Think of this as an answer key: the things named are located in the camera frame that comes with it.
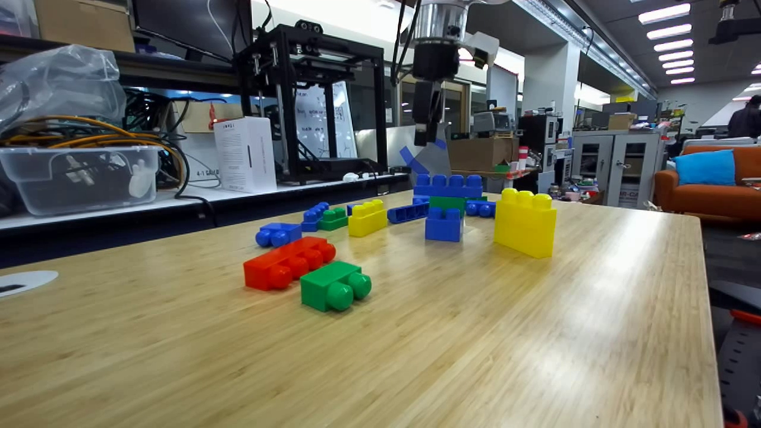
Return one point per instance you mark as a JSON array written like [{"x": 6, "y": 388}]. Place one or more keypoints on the ceiling light panel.
[
  {"x": 670, "y": 47},
  {"x": 668, "y": 33},
  {"x": 665, "y": 14}
]

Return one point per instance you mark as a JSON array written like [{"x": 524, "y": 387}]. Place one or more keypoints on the black monitor panel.
[{"x": 190, "y": 28}]

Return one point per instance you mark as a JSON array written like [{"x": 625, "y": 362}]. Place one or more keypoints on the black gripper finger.
[
  {"x": 440, "y": 109},
  {"x": 423, "y": 110}
]

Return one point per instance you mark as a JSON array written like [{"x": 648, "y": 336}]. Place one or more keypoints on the white workbench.
[{"x": 190, "y": 196}]

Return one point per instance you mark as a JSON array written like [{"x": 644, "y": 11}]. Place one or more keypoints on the clear plastic storage bin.
[{"x": 79, "y": 180}]

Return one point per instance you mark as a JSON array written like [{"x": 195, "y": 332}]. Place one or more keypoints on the long blue block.
[
  {"x": 404, "y": 213},
  {"x": 485, "y": 211},
  {"x": 315, "y": 215}
]

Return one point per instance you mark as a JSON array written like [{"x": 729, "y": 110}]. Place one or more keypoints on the red long block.
[{"x": 288, "y": 262}]

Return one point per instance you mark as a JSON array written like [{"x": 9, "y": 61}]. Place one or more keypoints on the blue cushion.
[{"x": 704, "y": 167}]

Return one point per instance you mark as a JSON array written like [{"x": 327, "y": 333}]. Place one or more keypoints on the white table grommet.
[{"x": 24, "y": 281}]

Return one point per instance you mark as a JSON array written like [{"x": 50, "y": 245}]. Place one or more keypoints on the white carton box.
[{"x": 245, "y": 154}]

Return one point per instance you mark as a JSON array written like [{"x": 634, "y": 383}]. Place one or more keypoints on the wide blue block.
[{"x": 418, "y": 200}]

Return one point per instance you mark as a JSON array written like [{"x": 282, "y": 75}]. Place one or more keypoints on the brown cardboard box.
[
  {"x": 480, "y": 154},
  {"x": 84, "y": 20}
]

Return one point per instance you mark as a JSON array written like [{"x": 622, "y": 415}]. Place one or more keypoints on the black frame 3D printer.
[{"x": 288, "y": 104}]

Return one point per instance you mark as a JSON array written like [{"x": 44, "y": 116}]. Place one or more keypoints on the clear plastic bag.
[{"x": 59, "y": 84}]

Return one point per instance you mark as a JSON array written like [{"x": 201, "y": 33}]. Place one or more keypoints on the orange sofa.
[{"x": 714, "y": 204}]

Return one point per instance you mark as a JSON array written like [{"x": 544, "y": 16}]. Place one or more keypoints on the black ceiling fixture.
[{"x": 733, "y": 26}]

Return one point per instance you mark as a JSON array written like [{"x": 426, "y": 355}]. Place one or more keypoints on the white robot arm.
[{"x": 440, "y": 16}]

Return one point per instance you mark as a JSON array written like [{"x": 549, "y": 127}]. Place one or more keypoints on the large yellow block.
[{"x": 527, "y": 222}]

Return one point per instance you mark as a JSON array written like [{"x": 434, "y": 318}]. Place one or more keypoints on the small yellow block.
[{"x": 366, "y": 218}]

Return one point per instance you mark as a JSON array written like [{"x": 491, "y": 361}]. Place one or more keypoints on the blue and green block stack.
[{"x": 443, "y": 225}]

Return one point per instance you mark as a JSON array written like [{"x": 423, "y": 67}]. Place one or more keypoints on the small blue block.
[{"x": 278, "y": 235}]

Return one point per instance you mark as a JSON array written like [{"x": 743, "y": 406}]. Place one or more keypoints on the green two-stud block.
[
  {"x": 333, "y": 218},
  {"x": 335, "y": 286}
]

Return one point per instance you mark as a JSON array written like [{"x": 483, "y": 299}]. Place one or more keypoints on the grey glass door cabinet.
[{"x": 613, "y": 163}]

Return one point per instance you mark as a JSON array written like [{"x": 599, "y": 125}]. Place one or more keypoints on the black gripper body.
[{"x": 434, "y": 61}]

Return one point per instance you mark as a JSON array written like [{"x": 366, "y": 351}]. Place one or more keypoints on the clear sheet with blue stripes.
[{"x": 423, "y": 159}]

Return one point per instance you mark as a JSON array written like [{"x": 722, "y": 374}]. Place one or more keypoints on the person in dark clothes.
[{"x": 748, "y": 118}]

